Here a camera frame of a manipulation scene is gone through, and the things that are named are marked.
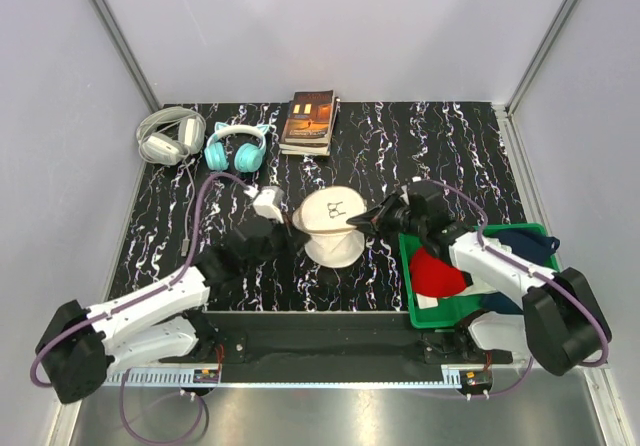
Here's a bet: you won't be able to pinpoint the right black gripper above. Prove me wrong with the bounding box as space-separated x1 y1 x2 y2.
347 191 426 245

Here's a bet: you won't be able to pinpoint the white mesh laundry bag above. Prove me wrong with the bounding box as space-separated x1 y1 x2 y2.
292 186 367 269

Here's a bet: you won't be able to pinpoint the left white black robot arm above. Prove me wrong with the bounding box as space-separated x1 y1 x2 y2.
30 216 310 404

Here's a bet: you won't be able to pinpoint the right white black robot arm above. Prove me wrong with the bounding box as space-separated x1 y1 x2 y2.
347 179 612 376

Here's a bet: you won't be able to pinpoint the red garment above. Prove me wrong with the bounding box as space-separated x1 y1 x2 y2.
409 247 473 299

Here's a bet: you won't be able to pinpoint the teal cat-ear headphones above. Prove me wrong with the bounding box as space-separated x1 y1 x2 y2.
203 121 274 173

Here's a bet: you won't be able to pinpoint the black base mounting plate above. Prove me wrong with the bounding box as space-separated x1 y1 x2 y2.
184 311 512 387

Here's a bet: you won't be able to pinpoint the dark cover book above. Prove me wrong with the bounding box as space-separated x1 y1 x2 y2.
279 90 336 149

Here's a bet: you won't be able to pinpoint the green plastic bin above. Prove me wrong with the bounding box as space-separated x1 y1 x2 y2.
399 223 558 329

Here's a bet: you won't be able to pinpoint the navy blue garment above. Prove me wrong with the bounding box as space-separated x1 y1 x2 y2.
480 228 560 315

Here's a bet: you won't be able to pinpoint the white grey headphones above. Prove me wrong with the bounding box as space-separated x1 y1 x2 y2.
136 106 206 166

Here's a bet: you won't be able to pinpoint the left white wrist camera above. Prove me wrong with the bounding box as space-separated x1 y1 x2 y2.
244 186 284 224

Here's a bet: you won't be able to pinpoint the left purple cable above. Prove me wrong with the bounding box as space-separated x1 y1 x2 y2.
30 173 251 445

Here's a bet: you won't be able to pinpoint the purple cable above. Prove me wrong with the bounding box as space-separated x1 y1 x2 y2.
30 173 251 445
432 180 612 400

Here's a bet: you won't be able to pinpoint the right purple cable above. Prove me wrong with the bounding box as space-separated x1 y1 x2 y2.
432 180 612 400

